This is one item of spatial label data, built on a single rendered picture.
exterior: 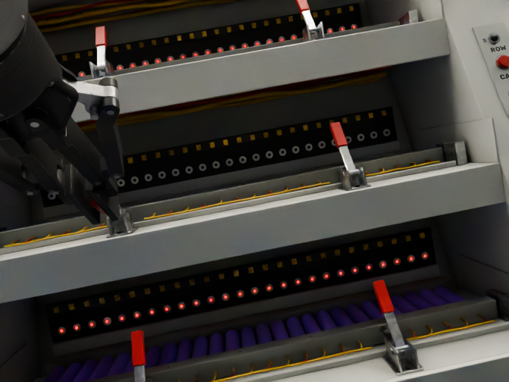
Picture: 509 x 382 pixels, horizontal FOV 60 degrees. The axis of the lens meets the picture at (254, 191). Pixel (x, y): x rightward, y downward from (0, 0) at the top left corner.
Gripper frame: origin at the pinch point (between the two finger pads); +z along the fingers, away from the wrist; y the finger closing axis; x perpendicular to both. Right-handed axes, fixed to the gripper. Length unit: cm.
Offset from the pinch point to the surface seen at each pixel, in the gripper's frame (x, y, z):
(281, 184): 3.3, 19.0, 12.4
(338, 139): 5.5, 26.4, 8.0
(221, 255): -5.3, 10.4, 8.9
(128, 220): 0.3, 1.0, 7.8
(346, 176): 0.2, 25.7, 7.3
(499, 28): 14, 48, 4
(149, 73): 16.8, 5.8, 3.9
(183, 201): 3.4, 6.8, 12.1
